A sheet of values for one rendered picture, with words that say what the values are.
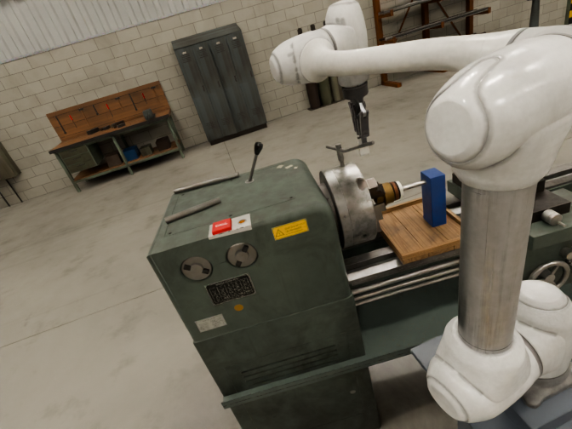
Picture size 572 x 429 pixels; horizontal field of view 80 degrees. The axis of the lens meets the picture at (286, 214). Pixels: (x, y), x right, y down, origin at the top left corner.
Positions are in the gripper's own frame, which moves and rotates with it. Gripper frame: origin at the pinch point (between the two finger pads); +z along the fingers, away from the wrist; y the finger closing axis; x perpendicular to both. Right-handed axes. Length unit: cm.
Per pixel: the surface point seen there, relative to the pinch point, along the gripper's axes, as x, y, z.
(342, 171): 7.1, 6.8, 11.0
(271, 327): 49, -21, 48
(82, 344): 220, 90, 137
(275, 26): -46, 671, 23
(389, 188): -9.0, 5.9, 23.7
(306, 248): 27.8, -17.7, 19.9
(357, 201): 6.1, -4.7, 17.5
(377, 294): 6, -11, 59
